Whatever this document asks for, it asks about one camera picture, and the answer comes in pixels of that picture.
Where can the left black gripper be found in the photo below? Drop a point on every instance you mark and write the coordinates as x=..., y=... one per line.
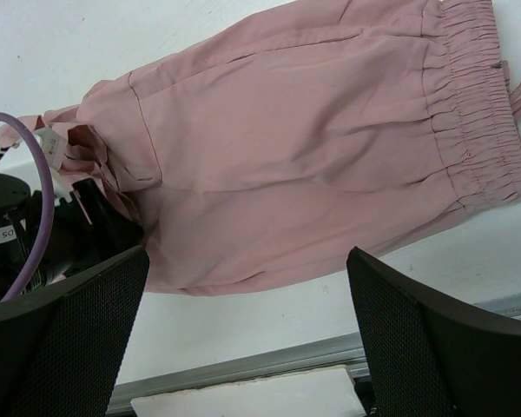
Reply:
x=61, y=346

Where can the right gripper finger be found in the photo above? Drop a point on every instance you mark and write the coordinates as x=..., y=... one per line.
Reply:
x=428, y=353

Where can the pink trousers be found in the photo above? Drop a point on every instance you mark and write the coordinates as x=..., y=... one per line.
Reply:
x=258, y=158

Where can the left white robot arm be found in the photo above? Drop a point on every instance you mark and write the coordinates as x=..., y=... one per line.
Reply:
x=8, y=208

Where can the aluminium frame rail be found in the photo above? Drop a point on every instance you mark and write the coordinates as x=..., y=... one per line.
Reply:
x=344, y=350

